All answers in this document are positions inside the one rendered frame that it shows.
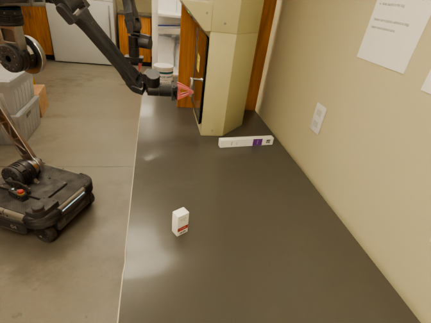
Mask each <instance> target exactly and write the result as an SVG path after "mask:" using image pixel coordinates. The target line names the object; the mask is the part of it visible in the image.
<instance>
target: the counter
mask: <svg viewBox="0 0 431 323"><path fill-rule="evenodd" d="M268 135H271V136H272V137H273V138H274V140H273V144H272V145H253V146H242V147H222V148H220V147H219V146H218V142H219V138H228V137H253V136H268ZM183 207H184V208H185V209H186V210H187V211H188V212H189V223H188V230H187V232H185V233H183V234H181V235H179V236H176V235H175V234H174V233H173V232H172V221H173V211H175V210H178V209H180V208H183ZM117 323H421V322H420V321H419V320H418V318H417V317H416V316H415V314H413V312H412V311H411V309H410V308H409V307H408V306H407V305H406V303H405V302H404V300H403V299H402V298H401V297H400V295H399V294H398V293H397V291H396V290H395V289H394V288H393V286H392V285H391V284H390V282H388V280H387V279H386V278H385V276H384V275H383V274H382V273H381V271H380V270H379V268H378V267H377V266H376V265H375V263H374V262H373V261H372V259H371V258H370V257H369V256H368V254H367V253H366V252H365V250H363V248H362V247H361V246H360V244H359V243H358V242H357V241H356V239H355V238H354V236H353V235H352V234H351V233H350V231H349V230H348V229H347V227H346V226H345V225H344V224H343V223H342V221H341V220H340V218H339V217H338V216H337V215H336V214H335V212H334V211H333V209H331V207H330V206H329V204H328V203H327V202H326V201H325V199H324V198H323V197H322V195H321V194H320V193H319V192H318V191H317V189H316V188H315V186H314V185H313V184H312V183H311V182H310V180H309V179H308V177H306V175H305V174H304V172H303V171H302V170H301V169H300V167H299V166H298V165H297V163H296V162H295V161H294V160H293V159H292V157H291V156H290V154H289V153H288V152H287V151H286V150H285V148H284V147H283V145H282V144H281V143H280V142H279V140H278V139H277V138H276V137H275V135H274V134H273V133H272V131H271V130H270V129H269V128H268V126H267V125H266V123H265V122H264V121H263V120H262V119H261V117H260V116H259V115H258V113H257V112H256V111H255V110H244V116H243V120H242V125H241V126H239V127H238V128H235V129H234V130H232V131H230V132H229V133H227V134H225V135H223V136H202V135H200V132H199V128H198V125H197V122H196V118H195V115H194V112H193V108H188V107H177V100H176V99H175V98H174V101H172V100H171V97H165V96H160V94H159V96H151V95H148V93H147V92H146V91H145V92H144V93H143V95H142V98H141V104H140V115H139V127H138V133H137V145H136V151H135V163H134V169H133V180H132V187H131V198H130V209H129V216H128V227H127V234H126V245H125V255H124V269H123V274H122V281H121V292H120V298H119V310H118V316H117Z"/></svg>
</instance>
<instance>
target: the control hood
mask: <svg viewBox="0 0 431 323"><path fill-rule="evenodd" d="M179 1H180V2H181V4H182V5H184V7H186V8H187V9H188V11H189V12H190V14H191V15H192V16H193V17H194V19H195V20H196V22H197V23H198V24H199V26H200V27H201V28H202V29H203V30H205V31H211V24H212V12H213V4H212V3H210V2H208V1H205V0H179Z"/></svg>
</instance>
